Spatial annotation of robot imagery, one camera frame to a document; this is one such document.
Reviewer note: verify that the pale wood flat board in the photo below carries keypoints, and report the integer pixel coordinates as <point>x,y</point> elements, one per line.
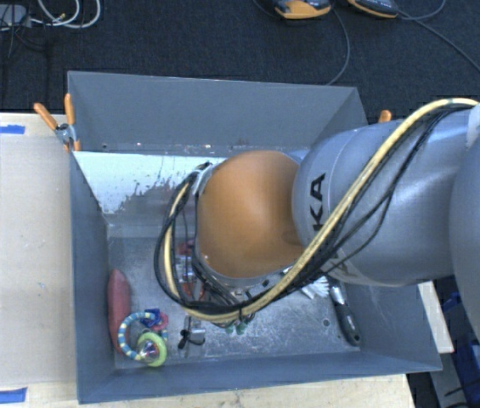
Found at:
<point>31,249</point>

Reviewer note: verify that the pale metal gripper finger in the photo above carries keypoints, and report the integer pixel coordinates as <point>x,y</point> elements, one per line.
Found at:
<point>198,336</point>
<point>187,329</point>

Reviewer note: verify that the grey metal bin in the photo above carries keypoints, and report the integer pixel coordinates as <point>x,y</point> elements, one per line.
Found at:
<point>205,113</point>

